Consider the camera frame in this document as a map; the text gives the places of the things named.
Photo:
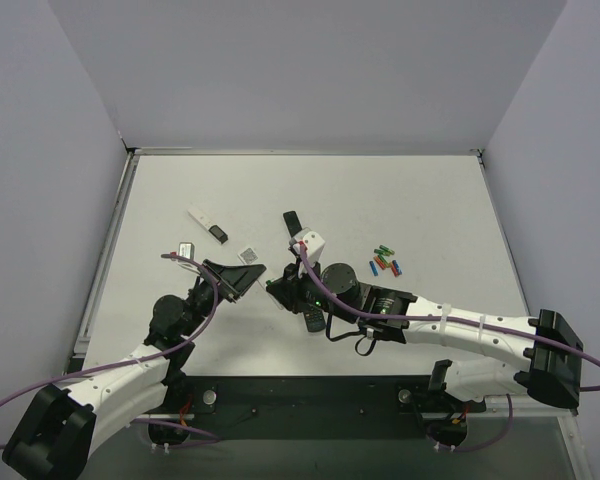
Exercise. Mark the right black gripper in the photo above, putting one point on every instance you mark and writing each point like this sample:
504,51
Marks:
285,284

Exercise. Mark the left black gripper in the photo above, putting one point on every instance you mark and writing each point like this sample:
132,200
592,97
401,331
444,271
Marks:
221,281

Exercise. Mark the white remote control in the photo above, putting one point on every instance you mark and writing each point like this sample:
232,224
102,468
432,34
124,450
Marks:
249,258

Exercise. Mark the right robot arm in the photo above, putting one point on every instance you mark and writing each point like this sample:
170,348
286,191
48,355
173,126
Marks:
537,356

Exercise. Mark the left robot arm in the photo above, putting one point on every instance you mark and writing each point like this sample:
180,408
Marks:
63,426

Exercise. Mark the black remote with buttons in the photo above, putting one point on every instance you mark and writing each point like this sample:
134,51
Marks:
314,320

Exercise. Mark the white remote with display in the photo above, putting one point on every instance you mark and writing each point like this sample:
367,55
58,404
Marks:
207,224

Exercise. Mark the slim black remote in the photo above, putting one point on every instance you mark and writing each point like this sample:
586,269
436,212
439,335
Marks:
293,224

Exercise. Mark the blue battery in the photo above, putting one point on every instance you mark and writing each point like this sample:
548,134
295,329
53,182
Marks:
373,268
397,267

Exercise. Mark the orange red battery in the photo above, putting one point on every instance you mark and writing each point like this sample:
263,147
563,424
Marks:
394,269
379,262

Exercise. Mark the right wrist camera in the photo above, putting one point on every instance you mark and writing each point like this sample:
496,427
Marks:
310,242

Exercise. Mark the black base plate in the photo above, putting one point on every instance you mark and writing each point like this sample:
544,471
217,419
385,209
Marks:
311,407

